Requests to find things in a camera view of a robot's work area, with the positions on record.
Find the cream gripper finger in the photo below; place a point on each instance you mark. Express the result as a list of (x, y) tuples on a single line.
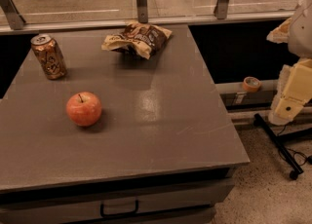
[(280, 34), (294, 90)]

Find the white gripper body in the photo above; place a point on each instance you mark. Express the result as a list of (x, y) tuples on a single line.
[(301, 34)]

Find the brown chip bag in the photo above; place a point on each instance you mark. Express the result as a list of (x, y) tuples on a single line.
[(140, 39)]

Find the red apple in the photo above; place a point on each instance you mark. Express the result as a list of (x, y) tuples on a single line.
[(84, 109)]

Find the orange tape roll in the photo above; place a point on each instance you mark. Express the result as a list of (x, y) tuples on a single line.
[(251, 84)]

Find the black stand base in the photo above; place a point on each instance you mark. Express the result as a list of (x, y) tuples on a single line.
[(279, 140)]

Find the grey side shelf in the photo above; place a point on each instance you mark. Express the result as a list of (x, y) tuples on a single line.
[(234, 96)]

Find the grey cabinet drawer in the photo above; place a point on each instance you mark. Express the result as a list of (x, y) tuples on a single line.
[(183, 203)]

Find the orange soda can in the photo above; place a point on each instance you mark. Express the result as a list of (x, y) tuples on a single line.
[(49, 55)]

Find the middle metal glass bracket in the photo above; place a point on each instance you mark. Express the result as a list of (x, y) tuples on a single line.
[(142, 11)]

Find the black drawer handle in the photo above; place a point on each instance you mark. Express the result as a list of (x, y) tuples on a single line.
[(118, 209)]

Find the left metal glass bracket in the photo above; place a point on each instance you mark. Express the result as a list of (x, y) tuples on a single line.
[(13, 16)]

